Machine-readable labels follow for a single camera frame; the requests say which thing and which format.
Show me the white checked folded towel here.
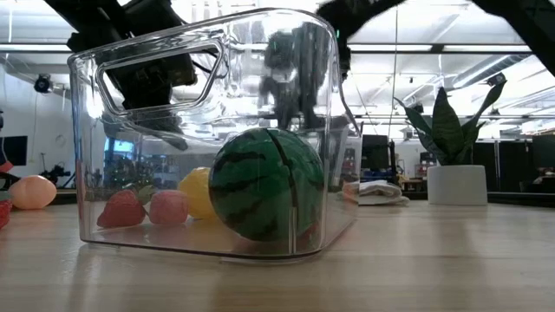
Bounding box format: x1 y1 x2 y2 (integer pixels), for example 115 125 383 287
342 179 411 207

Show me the black desk monitor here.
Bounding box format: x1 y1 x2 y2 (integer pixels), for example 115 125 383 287
362 133 391 172

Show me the red toy strawberry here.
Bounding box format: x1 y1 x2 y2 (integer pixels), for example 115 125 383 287
0 192 13 231
95 184 157 230

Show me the blue lit monitor screen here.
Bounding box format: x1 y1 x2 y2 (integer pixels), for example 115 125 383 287
103 138 136 155

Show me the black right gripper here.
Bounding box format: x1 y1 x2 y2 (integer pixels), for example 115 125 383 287
258 23 349 132

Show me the red handled black tool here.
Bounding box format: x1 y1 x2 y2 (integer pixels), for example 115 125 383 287
0 161 22 191

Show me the orange toy egg fruit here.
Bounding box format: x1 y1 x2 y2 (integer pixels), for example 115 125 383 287
8 174 58 211

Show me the green striped toy watermelon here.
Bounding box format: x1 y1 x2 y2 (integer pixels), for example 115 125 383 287
207 127 325 243

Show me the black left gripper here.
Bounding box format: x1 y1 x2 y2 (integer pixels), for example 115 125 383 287
103 41 199 153

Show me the clear plastic tupperware container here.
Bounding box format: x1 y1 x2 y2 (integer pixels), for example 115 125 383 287
67 7 363 265

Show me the black wall monitor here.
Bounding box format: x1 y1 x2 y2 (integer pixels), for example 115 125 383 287
0 135 29 167

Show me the green snake plant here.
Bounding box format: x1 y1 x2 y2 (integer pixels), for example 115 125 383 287
393 80 507 166

